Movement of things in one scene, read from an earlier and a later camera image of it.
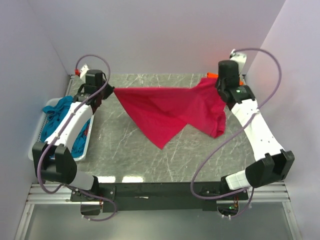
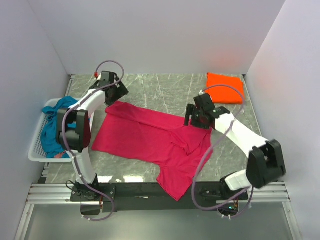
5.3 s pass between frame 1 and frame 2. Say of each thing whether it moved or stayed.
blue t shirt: stayed
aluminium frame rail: stayed
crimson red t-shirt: moved
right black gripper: moved
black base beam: stayed
